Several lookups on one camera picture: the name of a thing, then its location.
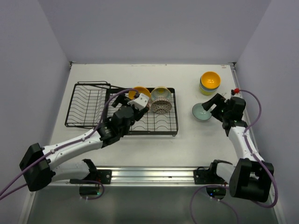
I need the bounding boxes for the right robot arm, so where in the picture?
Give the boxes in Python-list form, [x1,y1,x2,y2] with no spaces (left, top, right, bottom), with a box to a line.
[202,93,274,203]

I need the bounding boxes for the pale teal textured bowl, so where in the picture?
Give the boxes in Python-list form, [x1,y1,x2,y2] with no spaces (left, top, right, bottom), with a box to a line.
[192,103,212,122]

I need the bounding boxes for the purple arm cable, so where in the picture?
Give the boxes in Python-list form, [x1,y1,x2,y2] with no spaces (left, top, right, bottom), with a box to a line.
[0,87,141,201]
[189,89,280,224]

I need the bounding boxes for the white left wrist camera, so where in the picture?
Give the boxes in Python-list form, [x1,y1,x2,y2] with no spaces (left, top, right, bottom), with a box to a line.
[128,93,150,110]

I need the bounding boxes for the aluminium mounting rail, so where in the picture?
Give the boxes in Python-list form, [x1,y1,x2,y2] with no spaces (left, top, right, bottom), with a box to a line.
[46,166,236,187]

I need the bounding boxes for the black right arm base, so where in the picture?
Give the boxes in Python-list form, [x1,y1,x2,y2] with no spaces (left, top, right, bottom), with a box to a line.
[193,160,235,187]

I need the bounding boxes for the smooth yellow bowl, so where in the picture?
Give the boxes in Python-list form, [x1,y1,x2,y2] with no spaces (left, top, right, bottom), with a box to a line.
[200,71,221,89]

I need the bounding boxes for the yellow ribbed bowl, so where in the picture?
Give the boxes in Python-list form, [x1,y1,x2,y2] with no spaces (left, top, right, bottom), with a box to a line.
[128,86,151,99]

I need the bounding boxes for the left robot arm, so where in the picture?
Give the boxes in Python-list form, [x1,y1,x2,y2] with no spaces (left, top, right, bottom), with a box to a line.
[20,91,149,192]

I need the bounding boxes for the blue glossy bowl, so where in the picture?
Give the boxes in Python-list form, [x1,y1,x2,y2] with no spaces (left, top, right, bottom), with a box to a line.
[199,79,221,92]

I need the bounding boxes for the lime green bowl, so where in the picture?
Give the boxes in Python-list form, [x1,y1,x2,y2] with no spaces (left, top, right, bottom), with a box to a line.
[199,84,218,96]

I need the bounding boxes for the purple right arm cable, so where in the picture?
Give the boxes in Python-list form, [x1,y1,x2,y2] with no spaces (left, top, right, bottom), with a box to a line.
[189,89,280,224]

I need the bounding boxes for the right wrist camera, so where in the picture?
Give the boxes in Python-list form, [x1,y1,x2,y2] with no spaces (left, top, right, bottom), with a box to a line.
[231,88,240,96]

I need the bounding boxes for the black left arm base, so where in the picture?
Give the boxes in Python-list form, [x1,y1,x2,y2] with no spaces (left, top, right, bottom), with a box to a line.
[70,159,112,201]

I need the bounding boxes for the black wire dish rack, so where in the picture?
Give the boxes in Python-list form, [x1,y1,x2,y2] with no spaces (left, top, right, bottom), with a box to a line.
[65,81,178,136]

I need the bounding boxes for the brown diamond patterned bowl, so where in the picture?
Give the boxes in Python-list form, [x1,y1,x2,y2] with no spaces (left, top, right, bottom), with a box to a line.
[151,100,172,114]

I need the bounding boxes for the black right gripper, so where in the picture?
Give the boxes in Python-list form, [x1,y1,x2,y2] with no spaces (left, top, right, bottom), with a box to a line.
[202,92,230,121]

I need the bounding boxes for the yellow teal patterned bowl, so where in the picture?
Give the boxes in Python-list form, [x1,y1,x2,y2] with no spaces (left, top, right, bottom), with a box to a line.
[151,86,171,101]

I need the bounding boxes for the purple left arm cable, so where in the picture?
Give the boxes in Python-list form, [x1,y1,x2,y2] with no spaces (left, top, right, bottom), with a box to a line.
[0,87,141,201]

